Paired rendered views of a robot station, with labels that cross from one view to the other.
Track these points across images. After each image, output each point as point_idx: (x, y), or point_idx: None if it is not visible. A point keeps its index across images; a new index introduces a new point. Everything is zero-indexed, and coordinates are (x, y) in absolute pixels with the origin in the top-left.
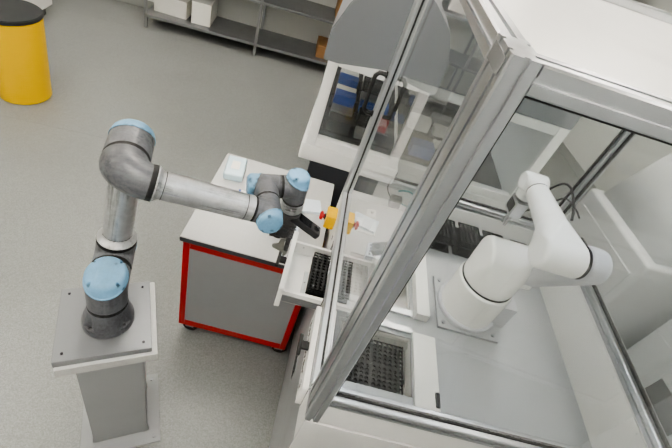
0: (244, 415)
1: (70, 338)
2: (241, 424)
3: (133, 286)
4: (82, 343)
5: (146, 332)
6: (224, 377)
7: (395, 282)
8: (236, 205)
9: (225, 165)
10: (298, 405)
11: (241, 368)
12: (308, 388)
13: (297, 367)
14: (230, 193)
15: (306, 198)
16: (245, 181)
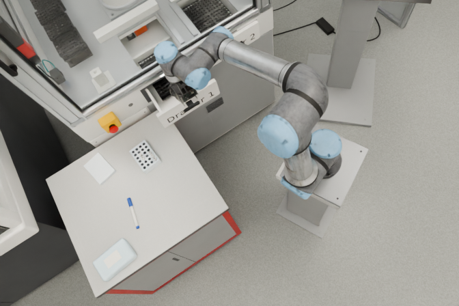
0: (246, 148)
1: (351, 160)
2: (251, 145)
3: None
4: (346, 151)
5: None
6: (239, 178)
7: None
8: (242, 43)
9: (117, 276)
10: (255, 42)
11: (225, 175)
12: (255, 20)
13: (221, 91)
14: (241, 48)
15: (89, 179)
16: (120, 238)
